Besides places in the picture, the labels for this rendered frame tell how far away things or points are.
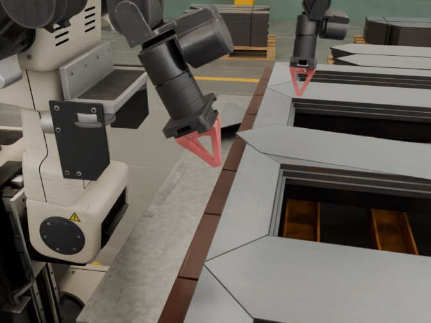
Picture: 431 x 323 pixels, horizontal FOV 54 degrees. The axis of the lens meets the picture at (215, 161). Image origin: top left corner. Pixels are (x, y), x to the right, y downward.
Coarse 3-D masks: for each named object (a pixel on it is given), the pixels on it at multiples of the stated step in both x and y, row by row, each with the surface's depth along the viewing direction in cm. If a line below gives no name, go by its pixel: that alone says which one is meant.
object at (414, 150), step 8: (408, 144) 103; (416, 144) 103; (424, 144) 103; (408, 152) 99; (416, 152) 99; (424, 152) 99; (416, 160) 96; (424, 160) 96; (416, 168) 93; (424, 168) 93; (416, 176) 89; (424, 176) 89
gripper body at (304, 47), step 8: (296, 40) 109; (304, 40) 108; (312, 40) 108; (296, 48) 109; (304, 48) 108; (312, 48) 108; (296, 56) 110; (304, 56) 109; (312, 56) 109; (304, 64) 111
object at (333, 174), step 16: (304, 80) 162; (320, 80) 161; (336, 80) 159; (352, 80) 159; (368, 80) 158; (384, 80) 156; (400, 80) 155; (416, 80) 154; (304, 112) 133; (320, 112) 132; (336, 112) 131; (352, 112) 130; (368, 112) 129; (384, 112) 128; (400, 112) 127; (416, 112) 126; (288, 160) 96; (304, 160) 96; (288, 176) 95; (304, 176) 94; (320, 176) 93; (336, 176) 92; (352, 176) 92; (368, 176) 92; (384, 176) 91; (400, 176) 90; (384, 192) 91; (400, 192) 90; (416, 192) 89; (272, 224) 77; (240, 304) 58; (256, 320) 56
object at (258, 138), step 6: (270, 126) 113; (252, 132) 109; (258, 132) 109; (264, 132) 109; (270, 132) 109; (246, 138) 106; (252, 138) 106; (258, 138) 106; (264, 138) 106; (252, 144) 103; (258, 144) 103; (264, 144) 103; (258, 150) 100
